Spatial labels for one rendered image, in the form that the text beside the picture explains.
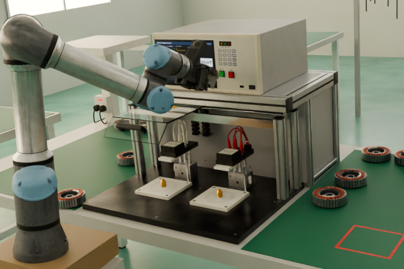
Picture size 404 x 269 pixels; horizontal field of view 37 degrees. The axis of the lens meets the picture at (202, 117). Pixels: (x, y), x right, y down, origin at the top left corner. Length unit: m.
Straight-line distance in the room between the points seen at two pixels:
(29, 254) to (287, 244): 0.73
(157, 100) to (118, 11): 7.10
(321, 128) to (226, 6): 7.26
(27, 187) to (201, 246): 0.55
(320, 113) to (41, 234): 1.09
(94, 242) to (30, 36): 0.61
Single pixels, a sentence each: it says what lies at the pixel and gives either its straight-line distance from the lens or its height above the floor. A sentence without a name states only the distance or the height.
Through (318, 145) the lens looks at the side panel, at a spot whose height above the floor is 0.87.
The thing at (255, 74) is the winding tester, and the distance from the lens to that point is 2.03.
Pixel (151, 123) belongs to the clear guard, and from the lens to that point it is 2.02.
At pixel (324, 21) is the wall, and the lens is 8.76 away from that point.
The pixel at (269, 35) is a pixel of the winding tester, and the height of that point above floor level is 1.30.
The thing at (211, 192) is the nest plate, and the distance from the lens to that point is 2.14.
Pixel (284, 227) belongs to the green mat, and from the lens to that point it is 1.93.
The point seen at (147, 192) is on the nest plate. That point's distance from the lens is 2.19.
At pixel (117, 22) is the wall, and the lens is 8.70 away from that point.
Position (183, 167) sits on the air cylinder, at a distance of 2.30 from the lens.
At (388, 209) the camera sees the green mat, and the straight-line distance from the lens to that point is 2.05.
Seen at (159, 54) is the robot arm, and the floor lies 1.32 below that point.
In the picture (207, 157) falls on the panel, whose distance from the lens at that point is 2.39.
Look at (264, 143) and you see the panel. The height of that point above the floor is 0.90.
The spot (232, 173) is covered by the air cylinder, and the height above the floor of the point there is 0.82.
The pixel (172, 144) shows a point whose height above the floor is 0.92.
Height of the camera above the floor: 1.60
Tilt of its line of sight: 16 degrees down
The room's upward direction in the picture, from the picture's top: 5 degrees counter-clockwise
